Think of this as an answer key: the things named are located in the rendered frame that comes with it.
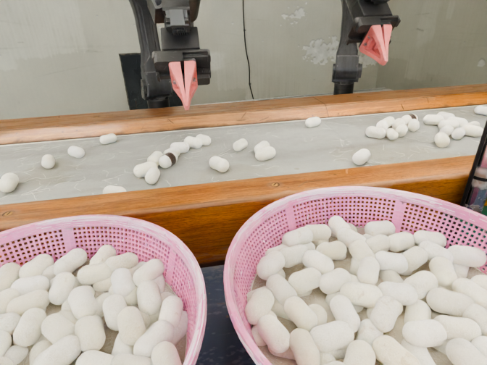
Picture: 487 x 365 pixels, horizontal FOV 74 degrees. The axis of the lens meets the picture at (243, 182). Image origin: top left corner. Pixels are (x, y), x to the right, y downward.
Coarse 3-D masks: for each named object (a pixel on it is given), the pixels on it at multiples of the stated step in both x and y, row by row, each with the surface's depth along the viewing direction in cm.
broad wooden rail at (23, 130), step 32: (320, 96) 80; (352, 96) 79; (384, 96) 78; (416, 96) 76; (448, 96) 77; (480, 96) 78; (0, 128) 65; (32, 128) 65; (64, 128) 66; (96, 128) 66; (128, 128) 67; (160, 128) 68; (192, 128) 68
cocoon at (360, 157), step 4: (364, 148) 50; (356, 152) 49; (360, 152) 49; (364, 152) 49; (368, 152) 49; (356, 156) 48; (360, 156) 48; (364, 156) 48; (368, 156) 49; (356, 160) 48; (360, 160) 48; (364, 160) 48; (360, 164) 49
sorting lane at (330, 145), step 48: (48, 144) 63; (96, 144) 62; (144, 144) 61; (288, 144) 58; (336, 144) 57; (384, 144) 57; (432, 144) 56; (0, 192) 46; (48, 192) 45; (96, 192) 45
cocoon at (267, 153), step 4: (260, 148) 51; (264, 148) 51; (268, 148) 51; (272, 148) 52; (256, 152) 51; (260, 152) 51; (264, 152) 51; (268, 152) 51; (272, 152) 52; (256, 156) 51; (260, 156) 51; (264, 156) 51; (268, 156) 51; (272, 156) 52; (260, 160) 51; (264, 160) 51
